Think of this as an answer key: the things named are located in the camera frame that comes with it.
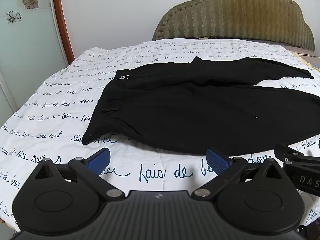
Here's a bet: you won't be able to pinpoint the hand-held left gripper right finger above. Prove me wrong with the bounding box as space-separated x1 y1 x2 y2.
191 148 285 201

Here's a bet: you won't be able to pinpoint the black pants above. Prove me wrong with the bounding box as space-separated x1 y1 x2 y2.
82 56 320 157

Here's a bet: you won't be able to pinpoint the frosted glass door with flowers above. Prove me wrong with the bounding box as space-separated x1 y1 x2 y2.
0 0 69 125

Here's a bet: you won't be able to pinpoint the yellow blanket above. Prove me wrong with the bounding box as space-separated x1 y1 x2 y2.
292 51 320 67

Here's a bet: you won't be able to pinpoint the white script-printed bed sheet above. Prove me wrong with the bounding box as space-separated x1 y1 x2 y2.
0 39 320 233

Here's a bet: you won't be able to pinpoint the brown wooden door frame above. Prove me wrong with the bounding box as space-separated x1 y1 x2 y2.
50 0 75 64

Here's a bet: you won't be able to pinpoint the olive padded headboard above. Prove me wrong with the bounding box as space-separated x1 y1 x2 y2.
152 0 315 52

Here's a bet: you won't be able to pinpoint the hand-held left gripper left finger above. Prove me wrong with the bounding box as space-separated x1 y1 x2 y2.
34 148 126 201

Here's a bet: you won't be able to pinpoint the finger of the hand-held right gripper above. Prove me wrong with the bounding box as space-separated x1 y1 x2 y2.
274 143 320 165

